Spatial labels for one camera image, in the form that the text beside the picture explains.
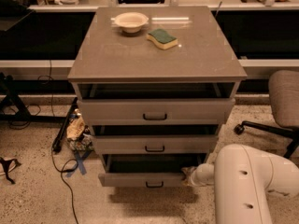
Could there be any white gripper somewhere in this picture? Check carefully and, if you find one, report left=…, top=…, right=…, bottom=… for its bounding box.
left=181, top=163, right=214, bottom=187

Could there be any grey bottom drawer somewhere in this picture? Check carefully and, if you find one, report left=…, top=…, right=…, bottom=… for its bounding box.
left=99, top=153, right=206, bottom=189

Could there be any grey drawer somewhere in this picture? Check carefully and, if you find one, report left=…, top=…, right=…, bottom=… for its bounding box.
left=99, top=153, right=206, bottom=189
left=92, top=135, right=218, bottom=154
left=78, top=99, right=235, bottom=126

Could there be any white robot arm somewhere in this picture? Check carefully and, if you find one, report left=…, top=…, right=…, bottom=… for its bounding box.
left=182, top=144, right=299, bottom=224

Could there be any grey middle drawer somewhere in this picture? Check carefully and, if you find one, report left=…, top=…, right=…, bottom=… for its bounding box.
left=92, top=135, right=218, bottom=154

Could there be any grey top drawer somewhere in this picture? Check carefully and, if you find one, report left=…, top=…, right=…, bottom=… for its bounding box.
left=78, top=99, right=235, bottom=126

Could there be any grey drawer cabinet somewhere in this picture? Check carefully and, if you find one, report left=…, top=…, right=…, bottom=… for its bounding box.
left=66, top=6, right=248, bottom=173

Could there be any blue tape cross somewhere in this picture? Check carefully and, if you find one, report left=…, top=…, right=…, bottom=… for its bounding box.
left=65, top=150, right=92, bottom=177

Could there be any office chair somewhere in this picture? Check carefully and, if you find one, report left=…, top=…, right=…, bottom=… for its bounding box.
left=234, top=70, right=299, bottom=159

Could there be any black power strip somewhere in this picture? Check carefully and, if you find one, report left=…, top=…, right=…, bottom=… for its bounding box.
left=51, top=98, right=78, bottom=153

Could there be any green yellow sponge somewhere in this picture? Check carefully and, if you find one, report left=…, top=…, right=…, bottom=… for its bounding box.
left=147, top=29, right=178, bottom=50

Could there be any white paper bowl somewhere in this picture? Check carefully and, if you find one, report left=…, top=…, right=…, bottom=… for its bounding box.
left=114, top=12, right=149, bottom=34

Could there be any black floor cable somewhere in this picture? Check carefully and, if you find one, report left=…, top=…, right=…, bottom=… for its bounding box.
left=46, top=59, right=80, bottom=224

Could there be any black desk leg frame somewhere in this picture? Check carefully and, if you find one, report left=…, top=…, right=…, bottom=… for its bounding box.
left=0, top=73, right=65, bottom=123

